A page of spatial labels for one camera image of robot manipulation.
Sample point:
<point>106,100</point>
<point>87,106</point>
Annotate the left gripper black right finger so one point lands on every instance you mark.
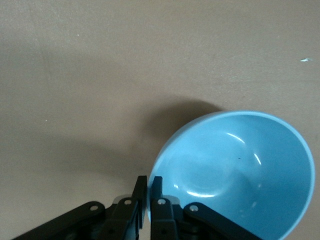
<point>165,220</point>

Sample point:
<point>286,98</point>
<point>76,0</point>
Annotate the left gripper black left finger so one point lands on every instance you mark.
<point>120,220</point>

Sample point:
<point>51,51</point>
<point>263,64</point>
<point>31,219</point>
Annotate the blue bowl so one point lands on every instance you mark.
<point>237,162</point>

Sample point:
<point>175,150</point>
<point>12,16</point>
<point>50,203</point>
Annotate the brown table cloth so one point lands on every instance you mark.
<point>100,75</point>

